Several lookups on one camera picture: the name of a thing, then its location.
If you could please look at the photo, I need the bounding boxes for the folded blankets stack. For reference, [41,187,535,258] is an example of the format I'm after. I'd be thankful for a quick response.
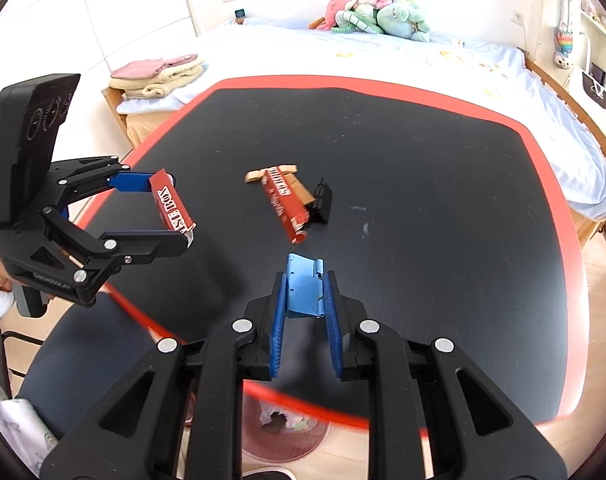
[108,54,204,99]

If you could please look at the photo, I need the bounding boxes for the bed with blue sheet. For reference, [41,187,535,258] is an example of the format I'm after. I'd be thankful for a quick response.
[104,25,606,244]

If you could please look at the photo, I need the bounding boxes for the red-edged black table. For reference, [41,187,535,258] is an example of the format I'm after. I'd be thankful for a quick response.
[108,76,589,422]

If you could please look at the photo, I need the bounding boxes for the white bookshelf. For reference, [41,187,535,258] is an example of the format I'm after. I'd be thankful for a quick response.
[580,0,606,84]

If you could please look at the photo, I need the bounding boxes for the plush toy pile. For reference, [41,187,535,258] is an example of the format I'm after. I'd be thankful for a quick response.
[309,0,431,42]

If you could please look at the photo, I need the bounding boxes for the rainbow plush hanging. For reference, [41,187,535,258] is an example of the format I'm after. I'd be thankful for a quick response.
[552,27,574,70]

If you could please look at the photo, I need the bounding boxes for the black binder clip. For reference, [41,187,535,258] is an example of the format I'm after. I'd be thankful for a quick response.
[309,179,333,226]

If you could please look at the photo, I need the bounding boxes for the red snack box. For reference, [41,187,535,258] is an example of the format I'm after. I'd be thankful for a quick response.
[261,178,309,245]
[149,169,197,244]

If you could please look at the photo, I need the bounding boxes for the light blue plastic piece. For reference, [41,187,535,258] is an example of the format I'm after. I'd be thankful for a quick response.
[286,254,325,318]

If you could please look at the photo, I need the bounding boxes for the white chair with bag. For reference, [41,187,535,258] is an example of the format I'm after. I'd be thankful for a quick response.
[565,65,606,134]

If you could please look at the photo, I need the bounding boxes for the person leg dark trousers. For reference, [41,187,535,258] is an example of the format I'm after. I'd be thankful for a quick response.
[18,292,157,439]

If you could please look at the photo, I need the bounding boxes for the small blue bedside clock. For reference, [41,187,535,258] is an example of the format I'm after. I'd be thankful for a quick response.
[235,9,245,25]

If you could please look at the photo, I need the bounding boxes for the pink mesh trash bin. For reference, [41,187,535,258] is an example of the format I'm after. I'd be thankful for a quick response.
[241,396,329,463]

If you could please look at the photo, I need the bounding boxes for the red snack box front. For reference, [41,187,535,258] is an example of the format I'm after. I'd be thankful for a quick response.
[149,169,197,244]

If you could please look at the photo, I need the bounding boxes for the brown cardboard piece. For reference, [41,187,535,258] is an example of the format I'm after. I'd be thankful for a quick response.
[243,165,315,206]

